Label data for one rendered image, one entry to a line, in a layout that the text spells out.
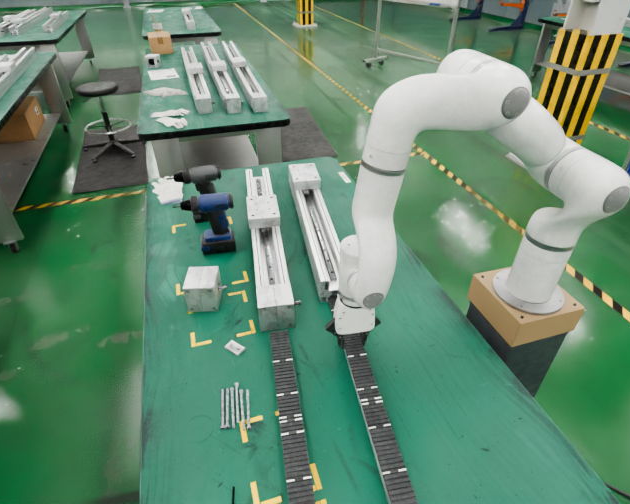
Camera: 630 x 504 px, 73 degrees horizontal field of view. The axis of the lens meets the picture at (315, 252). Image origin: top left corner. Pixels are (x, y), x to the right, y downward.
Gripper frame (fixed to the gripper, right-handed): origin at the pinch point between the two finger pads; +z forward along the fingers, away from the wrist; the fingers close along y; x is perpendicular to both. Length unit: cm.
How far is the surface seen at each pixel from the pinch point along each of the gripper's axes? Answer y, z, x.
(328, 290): -2.5, -0.7, 19.5
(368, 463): -4.0, 3.9, -31.2
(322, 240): 0.3, -1.8, 44.1
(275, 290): -18.6, -5.6, 16.8
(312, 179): 3, -9, 77
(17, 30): -268, -1, 524
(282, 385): -20.0, 0.7, -10.7
